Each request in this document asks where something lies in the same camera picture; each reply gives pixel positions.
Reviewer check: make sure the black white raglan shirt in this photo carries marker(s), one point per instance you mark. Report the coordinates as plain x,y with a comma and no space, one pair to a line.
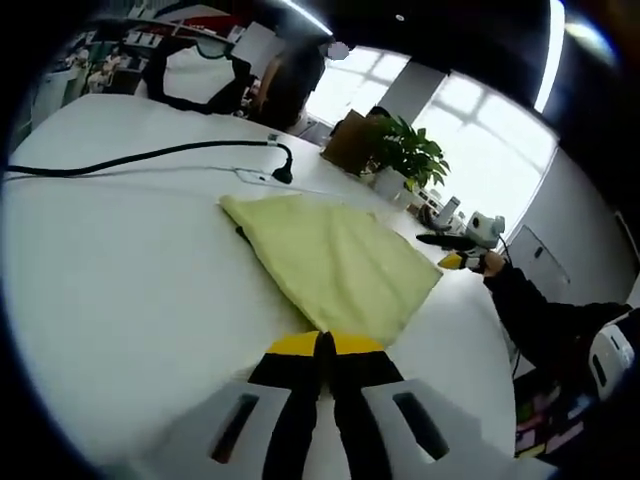
200,75

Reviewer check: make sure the person's right hand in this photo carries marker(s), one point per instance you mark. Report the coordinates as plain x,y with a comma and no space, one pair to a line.
494,262

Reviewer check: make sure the white round plant pot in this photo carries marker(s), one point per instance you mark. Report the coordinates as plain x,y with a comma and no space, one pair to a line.
390,182

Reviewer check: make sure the dark grey headset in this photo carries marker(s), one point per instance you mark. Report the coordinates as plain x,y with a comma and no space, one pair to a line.
432,219

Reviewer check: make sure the person's patterned black clothing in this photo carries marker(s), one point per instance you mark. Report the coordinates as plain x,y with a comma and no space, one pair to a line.
550,415

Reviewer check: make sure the green leafy plant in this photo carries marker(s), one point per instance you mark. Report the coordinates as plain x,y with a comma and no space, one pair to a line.
410,150

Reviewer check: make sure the white chest-worn device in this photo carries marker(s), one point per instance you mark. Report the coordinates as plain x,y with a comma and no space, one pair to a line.
612,355

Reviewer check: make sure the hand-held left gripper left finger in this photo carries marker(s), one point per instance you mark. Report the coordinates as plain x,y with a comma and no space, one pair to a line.
215,435

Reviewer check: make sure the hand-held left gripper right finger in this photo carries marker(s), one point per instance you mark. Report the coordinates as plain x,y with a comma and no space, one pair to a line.
450,440

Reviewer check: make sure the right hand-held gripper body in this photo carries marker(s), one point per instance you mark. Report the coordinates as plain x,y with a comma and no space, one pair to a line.
485,227

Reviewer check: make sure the yellow blue colour-block garment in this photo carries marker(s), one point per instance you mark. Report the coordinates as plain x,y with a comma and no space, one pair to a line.
340,260

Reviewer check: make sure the white power strip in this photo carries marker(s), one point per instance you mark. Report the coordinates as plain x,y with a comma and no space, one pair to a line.
250,175

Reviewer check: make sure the grey door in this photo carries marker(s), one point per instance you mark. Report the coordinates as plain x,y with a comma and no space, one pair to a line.
542,260

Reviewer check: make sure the wall shelf with white boxes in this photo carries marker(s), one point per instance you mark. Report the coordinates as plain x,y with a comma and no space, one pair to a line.
135,39

